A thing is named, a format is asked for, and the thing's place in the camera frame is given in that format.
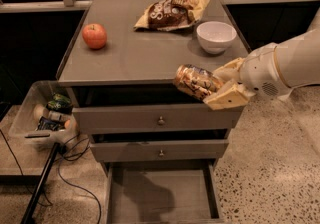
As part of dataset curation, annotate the bottom grey drawer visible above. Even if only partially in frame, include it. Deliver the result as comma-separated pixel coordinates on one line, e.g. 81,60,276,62
106,160,224,224

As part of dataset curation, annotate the green snack bag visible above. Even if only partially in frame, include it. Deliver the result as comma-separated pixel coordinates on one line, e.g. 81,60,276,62
46,93,72,114

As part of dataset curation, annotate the white bottle in bin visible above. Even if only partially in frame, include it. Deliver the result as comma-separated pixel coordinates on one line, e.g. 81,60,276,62
33,104,71,123

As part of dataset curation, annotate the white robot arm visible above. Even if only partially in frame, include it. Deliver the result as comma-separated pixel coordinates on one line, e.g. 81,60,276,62
203,10,320,110

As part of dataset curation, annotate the white bowl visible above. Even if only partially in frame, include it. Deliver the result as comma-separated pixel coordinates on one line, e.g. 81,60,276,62
196,21,237,54

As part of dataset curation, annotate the clear plastic bin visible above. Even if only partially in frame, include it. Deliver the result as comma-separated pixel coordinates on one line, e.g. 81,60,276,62
9,81,78,149

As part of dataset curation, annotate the grey drawer cabinet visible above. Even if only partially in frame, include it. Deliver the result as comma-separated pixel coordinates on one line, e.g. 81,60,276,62
55,0,264,224

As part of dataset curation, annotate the middle grey drawer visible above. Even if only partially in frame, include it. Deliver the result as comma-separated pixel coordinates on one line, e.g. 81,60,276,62
90,139,229,162

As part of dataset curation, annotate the dark blue snack packet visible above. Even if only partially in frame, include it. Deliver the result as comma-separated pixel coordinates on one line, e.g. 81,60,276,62
37,116,64,131

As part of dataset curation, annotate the top grey drawer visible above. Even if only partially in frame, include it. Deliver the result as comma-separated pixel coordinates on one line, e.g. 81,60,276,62
73,104,243,134

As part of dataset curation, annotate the black cable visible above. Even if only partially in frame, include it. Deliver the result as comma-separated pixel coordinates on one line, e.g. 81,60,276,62
0,127,54,207

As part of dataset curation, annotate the orange soda can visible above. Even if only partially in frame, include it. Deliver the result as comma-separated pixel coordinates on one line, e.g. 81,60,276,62
173,64,223,101

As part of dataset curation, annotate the brown chip bag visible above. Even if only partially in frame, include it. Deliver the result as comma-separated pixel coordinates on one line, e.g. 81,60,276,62
134,0,211,32

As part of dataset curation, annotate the black pole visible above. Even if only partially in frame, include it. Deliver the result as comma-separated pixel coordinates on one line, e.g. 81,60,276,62
20,143,60,224

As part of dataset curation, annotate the red apple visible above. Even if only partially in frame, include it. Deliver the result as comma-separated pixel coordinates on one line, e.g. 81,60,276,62
82,23,107,49

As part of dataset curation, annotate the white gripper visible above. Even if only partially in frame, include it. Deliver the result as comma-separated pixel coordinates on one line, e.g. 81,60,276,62
203,43,293,110

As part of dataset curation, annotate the grey drawer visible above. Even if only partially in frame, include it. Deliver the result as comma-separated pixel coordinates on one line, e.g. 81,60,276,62
73,104,243,134
90,139,229,162
106,160,224,224

